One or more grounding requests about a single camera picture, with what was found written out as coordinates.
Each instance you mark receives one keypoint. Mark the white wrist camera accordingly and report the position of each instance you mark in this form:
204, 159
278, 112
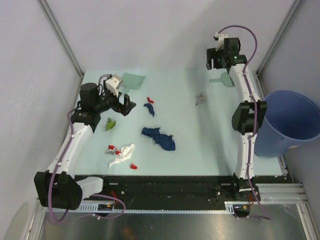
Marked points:
113, 84
220, 37

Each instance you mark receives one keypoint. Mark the left aluminium frame post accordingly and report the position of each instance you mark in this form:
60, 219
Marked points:
57, 30

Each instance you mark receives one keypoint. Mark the blue plastic waste bin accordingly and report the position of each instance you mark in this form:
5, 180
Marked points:
291, 120

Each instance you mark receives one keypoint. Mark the red grey paper scrap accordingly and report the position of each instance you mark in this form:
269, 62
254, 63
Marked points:
112, 150

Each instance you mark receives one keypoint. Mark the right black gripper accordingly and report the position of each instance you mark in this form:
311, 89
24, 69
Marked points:
212, 54

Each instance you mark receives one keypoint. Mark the green plastic dustpan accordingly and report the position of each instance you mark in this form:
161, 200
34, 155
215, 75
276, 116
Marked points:
132, 81

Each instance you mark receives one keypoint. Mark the small dark blue paper scrap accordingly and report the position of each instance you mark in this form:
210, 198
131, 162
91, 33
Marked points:
150, 108

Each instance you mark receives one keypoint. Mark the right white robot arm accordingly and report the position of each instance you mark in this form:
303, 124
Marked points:
250, 113

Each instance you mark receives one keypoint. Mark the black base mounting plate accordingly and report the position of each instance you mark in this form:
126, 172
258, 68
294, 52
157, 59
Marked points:
170, 192

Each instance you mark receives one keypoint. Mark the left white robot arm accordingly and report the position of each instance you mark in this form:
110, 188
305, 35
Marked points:
56, 187

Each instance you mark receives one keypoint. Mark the white crumpled paper scrap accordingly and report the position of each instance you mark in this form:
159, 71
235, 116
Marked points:
126, 154

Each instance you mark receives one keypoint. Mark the right aluminium frame post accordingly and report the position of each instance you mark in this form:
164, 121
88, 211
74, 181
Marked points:
280, 34

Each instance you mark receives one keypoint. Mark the small red scrap bottom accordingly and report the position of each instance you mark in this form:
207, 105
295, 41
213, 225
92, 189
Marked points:
133, 166

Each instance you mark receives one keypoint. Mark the grey slotted cable duct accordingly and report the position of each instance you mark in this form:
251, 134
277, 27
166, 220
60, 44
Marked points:
105, 207

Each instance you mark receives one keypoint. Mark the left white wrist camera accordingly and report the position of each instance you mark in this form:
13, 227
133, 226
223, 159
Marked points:
113, 84

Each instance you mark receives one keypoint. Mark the green paper scrap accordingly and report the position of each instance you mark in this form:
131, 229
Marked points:
110, 124

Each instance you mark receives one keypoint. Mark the large dark blue paper scrap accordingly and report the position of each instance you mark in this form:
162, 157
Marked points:
165, 141

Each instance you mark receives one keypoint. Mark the aluminium frame post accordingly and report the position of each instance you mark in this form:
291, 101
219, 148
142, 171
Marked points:
280, 34
57, 30

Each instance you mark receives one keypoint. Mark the small green hand brush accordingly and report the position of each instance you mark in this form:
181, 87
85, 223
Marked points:
225, 79

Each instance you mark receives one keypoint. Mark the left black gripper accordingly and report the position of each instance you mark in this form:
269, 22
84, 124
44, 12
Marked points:
124, 109

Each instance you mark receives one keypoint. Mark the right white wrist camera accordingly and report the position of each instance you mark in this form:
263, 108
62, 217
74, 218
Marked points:
220, 37

